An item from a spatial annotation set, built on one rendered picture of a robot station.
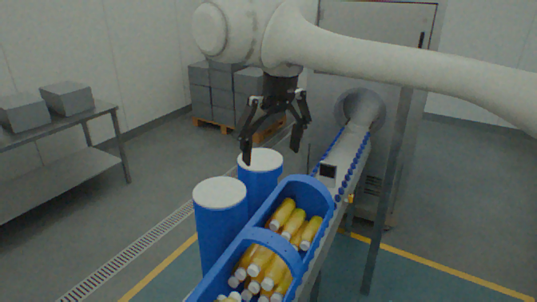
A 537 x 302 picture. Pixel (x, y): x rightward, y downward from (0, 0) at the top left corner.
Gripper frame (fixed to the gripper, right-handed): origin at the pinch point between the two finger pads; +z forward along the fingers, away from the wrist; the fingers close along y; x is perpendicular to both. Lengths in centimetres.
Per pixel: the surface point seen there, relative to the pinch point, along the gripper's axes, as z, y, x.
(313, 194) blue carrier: 54, 47, 28
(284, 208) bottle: 56, 31, 28
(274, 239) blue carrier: 43.4, 10.9, 7.1
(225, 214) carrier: 73, 14, 52
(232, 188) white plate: 69, 24, 64
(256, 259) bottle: 50, 4, 7
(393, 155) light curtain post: 52, 108, 33
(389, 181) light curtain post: 69, 108, 30
